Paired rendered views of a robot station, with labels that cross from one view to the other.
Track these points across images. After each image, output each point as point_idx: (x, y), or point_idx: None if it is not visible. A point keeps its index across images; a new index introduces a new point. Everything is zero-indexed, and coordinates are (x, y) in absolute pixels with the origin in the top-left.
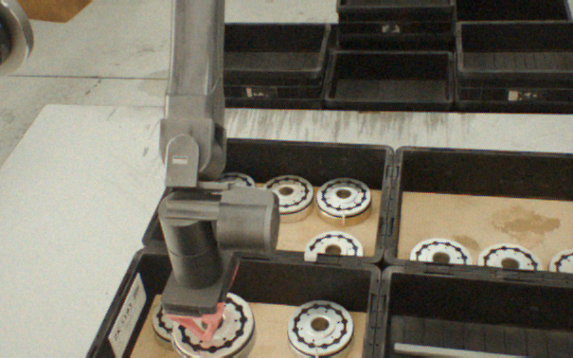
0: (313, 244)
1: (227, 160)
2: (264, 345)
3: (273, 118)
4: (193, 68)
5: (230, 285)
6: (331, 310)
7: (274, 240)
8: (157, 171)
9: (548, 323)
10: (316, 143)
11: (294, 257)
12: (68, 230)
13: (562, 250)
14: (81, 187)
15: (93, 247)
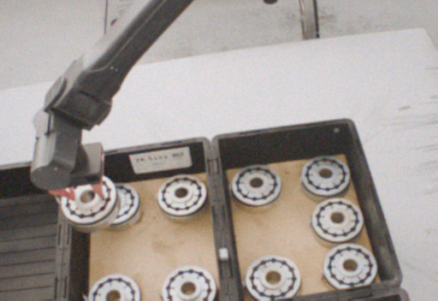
0: (278, 261)
1: (352, 158)
2: (176, 259)
3: None
4: (99, 49)
5: (74, 186)
6: (206, 294)
7: (46, 184)
8: (385, 126)
9: None
10: (381, 215)
11: (222, 243)
12: (298, 100)
13: None
14: (346, 86)
15: (287, 121)
